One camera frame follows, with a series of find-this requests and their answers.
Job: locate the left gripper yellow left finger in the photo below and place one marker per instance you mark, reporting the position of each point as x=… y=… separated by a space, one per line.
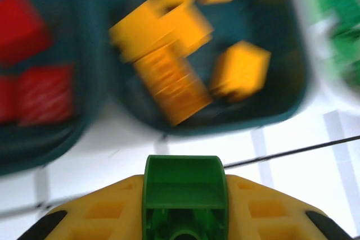
x=92 y=212

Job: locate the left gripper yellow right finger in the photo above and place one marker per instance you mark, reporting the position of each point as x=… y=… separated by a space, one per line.
x=270 y=212

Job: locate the large green lego brick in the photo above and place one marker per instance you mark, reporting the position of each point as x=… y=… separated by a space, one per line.
x=182 y=181

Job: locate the round yellow lego piece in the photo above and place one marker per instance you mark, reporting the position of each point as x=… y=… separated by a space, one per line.
x=160 y=30

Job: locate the white plastic container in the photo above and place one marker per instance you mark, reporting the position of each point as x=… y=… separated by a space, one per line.
x=315 y=68

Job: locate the teal plastic container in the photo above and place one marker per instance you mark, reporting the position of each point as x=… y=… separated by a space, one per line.
x=87 y=54
x=281 y=54

